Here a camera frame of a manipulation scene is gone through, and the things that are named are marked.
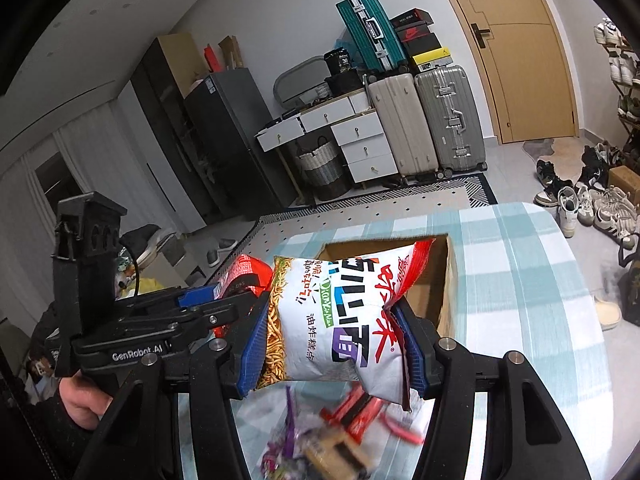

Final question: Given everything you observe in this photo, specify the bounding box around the black shoe rack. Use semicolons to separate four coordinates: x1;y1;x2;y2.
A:
592;17;640;167

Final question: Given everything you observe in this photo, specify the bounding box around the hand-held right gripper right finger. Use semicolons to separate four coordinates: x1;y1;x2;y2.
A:
390;302;593;480

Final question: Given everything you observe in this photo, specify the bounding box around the black plastic tub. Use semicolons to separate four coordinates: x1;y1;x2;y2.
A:
324;49;354;76

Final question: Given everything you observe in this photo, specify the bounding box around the brown snack packet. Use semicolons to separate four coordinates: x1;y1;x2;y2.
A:
302;427;374;477

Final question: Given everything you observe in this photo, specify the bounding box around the pile of shoes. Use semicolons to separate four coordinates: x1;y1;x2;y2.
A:
532;142;640;252

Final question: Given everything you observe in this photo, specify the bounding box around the silver suitcase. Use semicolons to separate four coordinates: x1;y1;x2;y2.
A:
414;64;489;177

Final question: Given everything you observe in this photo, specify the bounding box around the dark bag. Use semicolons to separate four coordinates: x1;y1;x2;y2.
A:
617;257;640;329

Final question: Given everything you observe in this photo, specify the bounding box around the yellow black shoe box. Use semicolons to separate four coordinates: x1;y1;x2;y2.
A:
409;54;455;75

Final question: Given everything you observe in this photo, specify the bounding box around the white slipper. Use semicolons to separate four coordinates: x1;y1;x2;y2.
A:
594;295;624;332

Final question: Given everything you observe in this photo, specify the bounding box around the grey oval tray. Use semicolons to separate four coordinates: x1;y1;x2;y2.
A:
273;55;328;107

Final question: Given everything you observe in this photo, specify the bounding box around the black cable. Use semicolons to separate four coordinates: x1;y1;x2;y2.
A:
117;242;142;302

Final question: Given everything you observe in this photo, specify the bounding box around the blue checked tablecloth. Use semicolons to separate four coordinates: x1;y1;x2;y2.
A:
207;201;601;480

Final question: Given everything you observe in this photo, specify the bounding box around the person's left forearm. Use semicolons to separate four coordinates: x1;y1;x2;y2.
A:
20;395;101;480

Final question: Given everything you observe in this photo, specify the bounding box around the red black snack packet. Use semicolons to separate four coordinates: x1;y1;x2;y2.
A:
320;385;431;447

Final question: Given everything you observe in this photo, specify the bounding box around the flat black shoe box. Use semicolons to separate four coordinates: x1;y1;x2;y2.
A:
389;8;434;29

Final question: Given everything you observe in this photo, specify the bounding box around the grey refrigerator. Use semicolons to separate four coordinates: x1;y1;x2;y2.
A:
182;67;302;209

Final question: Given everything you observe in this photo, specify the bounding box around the cardboard box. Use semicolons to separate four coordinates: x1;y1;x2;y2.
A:
314;234;459;342

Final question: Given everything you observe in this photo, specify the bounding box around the white noodle snack bag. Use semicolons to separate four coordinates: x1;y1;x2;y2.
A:
255;239;437;406

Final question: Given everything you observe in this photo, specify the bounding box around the white drawer cabinet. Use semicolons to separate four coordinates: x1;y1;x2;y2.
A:
255;89;401;192

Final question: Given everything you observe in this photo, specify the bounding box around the yellow bag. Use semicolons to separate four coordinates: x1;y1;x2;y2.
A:
136;275;167;295

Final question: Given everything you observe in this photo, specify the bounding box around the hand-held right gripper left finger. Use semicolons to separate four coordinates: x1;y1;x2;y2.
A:
75;292;274;480

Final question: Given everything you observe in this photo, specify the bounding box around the black crate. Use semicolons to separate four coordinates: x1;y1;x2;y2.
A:
324;71;366;97

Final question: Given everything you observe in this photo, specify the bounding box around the flat cardboard sheet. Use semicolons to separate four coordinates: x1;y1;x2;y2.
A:
159;34;207;97

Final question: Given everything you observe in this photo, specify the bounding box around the person's left hand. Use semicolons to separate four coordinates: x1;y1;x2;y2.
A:
57;374;115;432

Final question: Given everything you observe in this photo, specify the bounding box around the white curtain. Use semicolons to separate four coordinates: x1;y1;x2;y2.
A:
0;85;168;311

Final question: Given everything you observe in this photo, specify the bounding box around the purple snack packet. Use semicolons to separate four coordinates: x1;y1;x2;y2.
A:
260;385;322;480

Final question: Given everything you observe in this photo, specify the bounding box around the wooden door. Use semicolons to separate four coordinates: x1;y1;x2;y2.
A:
425;0;581;146

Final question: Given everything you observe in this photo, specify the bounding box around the small brown carton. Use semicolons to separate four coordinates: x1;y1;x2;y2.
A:
607;165;640;192

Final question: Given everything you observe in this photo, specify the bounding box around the red foil snack bag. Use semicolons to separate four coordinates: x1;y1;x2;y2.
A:
215;254;274;341

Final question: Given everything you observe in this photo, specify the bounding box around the patterned rug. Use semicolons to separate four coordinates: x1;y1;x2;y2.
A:
200;172;501;282

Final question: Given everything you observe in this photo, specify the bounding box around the teal suitcase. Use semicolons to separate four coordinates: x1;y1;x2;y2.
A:
336;0;408;72

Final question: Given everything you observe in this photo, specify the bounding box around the beige suitcase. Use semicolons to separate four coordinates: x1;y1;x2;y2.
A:
362;72;441;179

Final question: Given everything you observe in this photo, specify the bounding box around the red black shoe box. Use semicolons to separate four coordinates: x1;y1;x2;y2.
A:
394;24;435;44

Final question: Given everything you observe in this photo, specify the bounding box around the tall brown box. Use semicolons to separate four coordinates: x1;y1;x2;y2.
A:
218;35;247;70

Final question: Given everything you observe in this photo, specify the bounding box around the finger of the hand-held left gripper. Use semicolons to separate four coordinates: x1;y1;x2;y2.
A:
116;283;229;314
121;293;269;347

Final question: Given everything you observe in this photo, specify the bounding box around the irregular door mat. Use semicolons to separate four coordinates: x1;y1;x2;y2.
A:
522;137;589;171

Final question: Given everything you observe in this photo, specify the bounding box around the black tall cabinet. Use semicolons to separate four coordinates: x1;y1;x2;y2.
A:
130;37;221;233

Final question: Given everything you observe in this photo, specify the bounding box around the row of white sneakers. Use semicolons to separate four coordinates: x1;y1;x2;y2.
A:
594;17;640;87

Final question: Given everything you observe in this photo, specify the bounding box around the woven laundry basket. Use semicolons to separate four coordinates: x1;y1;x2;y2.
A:
294;136;352;202

